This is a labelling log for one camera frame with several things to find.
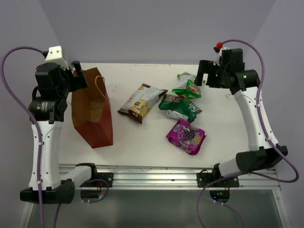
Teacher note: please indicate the aluminium rail frame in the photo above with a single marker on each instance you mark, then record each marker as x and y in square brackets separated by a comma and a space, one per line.
[166, 178]

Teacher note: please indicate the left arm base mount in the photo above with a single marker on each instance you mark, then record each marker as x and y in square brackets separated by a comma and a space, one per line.
[102, 177]

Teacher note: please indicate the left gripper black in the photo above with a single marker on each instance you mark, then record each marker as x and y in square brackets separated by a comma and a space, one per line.
[78, 81]

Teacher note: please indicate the dark green snack bag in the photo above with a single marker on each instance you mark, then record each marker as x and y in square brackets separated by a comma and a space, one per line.
[179, 107]

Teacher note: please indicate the brown yellow chips bag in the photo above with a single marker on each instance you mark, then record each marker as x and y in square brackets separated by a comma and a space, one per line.
[141, 102]

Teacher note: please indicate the purple candy bag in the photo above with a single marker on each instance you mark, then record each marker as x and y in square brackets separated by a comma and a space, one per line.
[186, 137]

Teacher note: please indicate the green white chips bag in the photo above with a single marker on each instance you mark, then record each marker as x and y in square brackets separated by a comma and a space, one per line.
[186, 86]

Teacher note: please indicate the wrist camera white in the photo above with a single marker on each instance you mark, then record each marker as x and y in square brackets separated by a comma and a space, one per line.
[55, 55]
[218, 49]

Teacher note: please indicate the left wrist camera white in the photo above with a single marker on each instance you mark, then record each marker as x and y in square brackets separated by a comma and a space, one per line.
[55, 55]

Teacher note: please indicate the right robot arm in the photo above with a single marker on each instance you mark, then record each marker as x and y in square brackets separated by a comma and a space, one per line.
[264, 151]

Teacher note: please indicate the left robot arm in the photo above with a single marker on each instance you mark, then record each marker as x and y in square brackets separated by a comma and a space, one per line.
[49, 102]

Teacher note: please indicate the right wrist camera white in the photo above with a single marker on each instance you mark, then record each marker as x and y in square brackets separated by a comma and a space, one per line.
[218, 49]

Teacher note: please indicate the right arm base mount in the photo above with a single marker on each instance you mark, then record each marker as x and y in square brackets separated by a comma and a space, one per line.
[204, 178]

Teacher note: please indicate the red brown paper bag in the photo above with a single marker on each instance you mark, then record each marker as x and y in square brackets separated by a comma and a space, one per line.
[91, 111]

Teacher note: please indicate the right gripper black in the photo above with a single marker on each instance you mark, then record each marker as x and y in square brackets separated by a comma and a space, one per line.
[207, 66]

